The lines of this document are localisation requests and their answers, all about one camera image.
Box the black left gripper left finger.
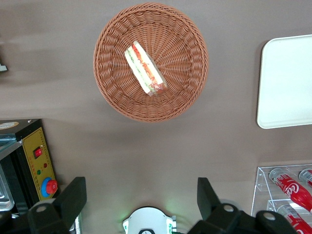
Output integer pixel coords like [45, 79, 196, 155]
[0, 176, 87, 234]

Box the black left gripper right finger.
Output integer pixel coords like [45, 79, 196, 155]
[187, 177, 297, 234]

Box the triangle sandwich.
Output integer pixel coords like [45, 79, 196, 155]
[124, 40, 168, 98]

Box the cream rectangular tray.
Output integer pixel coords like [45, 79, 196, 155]
[256, 34, 312, 129]

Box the round brown wicker basket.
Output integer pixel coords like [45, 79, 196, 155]
[93, 2, 210, 123]

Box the clear acrylic bottle rack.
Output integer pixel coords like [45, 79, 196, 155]
[251, 163, 312, 234]

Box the red cola bottle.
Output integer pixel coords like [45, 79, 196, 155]
[276, 204, 312, 234]
[269, 168, 312, 213]
[298, 168, 312, 188]

